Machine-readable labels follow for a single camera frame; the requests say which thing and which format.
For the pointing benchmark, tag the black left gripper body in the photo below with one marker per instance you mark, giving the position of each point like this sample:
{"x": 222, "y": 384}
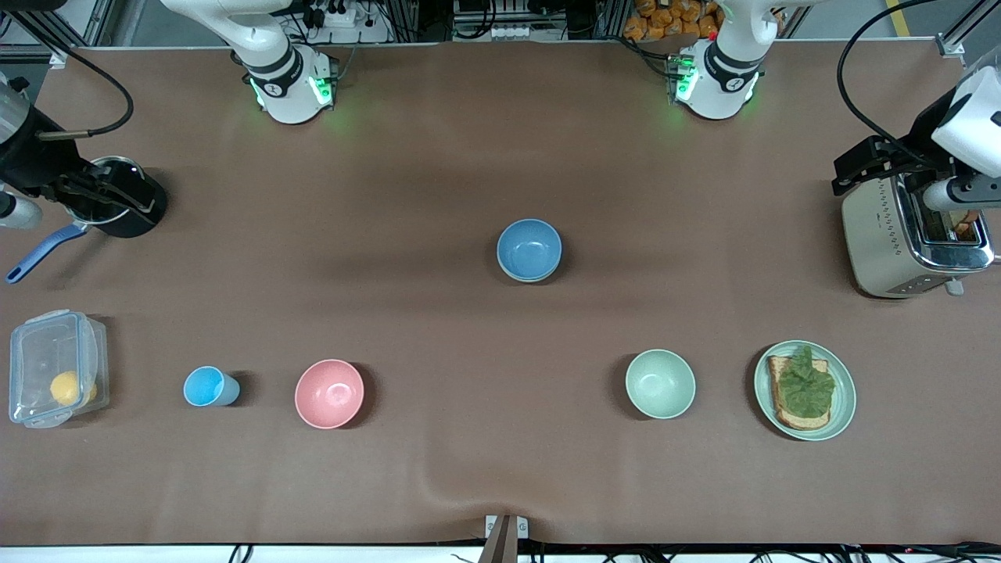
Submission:
{"x": 921, "y": 139}

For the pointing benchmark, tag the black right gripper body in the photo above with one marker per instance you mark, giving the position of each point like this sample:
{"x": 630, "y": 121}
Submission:
{"x": 33, "y": 166}

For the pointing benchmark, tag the blue bowl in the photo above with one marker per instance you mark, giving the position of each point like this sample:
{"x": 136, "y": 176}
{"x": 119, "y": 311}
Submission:
{"x": 529, "y": 249}

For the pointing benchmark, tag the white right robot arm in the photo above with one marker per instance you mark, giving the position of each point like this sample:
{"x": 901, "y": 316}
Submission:
{"x": 285, "y": 86}

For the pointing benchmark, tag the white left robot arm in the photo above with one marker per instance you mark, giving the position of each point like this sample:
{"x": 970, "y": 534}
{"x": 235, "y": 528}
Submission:
{"x": 723, "y": 78}

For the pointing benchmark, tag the pink bowl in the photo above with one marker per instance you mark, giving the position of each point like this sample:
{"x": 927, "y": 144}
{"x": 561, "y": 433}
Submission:
{"x": 329, "y": 394}

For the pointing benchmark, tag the glass lid with blue knob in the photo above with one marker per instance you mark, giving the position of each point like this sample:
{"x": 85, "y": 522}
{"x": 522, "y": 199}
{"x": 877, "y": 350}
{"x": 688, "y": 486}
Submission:
{"x": 82, "y": 214}

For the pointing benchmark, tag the beige metal toaster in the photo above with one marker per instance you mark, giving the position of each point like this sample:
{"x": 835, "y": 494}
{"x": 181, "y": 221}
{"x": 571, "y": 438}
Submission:
{"x": 876, "y": 242}

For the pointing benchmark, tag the brown bread slice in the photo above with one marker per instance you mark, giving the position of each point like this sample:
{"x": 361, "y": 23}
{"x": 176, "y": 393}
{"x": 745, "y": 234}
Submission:
{"x": 967, "y": 225}

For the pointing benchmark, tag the clear plastic food container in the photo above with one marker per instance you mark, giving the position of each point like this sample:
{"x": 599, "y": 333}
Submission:
{"x": 35, "y": 352}

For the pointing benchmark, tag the yellow lemon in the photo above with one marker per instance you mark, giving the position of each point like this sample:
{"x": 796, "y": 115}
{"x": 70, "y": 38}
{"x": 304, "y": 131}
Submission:
{"x": 66, "y": 388}

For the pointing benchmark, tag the green lettuce leaf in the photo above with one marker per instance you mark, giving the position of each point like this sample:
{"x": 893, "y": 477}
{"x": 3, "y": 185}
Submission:
{"x": 805, "y": 387}

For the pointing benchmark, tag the blue plastic cup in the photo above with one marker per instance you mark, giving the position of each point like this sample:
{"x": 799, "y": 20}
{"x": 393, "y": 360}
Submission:
{"x": 205, "y": 387}

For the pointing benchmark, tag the light green plate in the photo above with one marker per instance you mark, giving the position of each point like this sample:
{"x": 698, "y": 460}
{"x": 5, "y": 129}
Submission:
{"x": 844, "y": 399}

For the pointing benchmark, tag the orange snack bag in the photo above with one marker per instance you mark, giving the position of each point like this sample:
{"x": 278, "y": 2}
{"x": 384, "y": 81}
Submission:
{"x": 665, "y": 19}

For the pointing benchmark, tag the toast slice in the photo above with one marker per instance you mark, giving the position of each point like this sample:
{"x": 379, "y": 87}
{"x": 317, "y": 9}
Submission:
{"x": 786, "y": 418}

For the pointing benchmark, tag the white power strip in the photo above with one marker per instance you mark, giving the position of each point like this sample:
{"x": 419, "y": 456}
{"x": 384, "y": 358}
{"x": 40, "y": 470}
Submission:
{"x": 352, "y": 27}
{"x": 508, "y": 31}

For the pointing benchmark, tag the brown table cover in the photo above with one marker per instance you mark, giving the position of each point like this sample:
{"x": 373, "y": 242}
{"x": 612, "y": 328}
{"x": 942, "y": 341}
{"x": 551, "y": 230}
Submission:
{"x": 500, "y": 391}

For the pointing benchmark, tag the aluminium frame post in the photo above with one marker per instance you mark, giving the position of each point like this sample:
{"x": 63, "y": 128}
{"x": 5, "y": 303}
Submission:
{"x": 78, "y": 19}
{"x": 958, "y": 35}

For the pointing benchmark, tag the metal edge bracket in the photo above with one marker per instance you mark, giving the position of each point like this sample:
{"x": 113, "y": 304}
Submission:
{"x": 506, "y": 536}

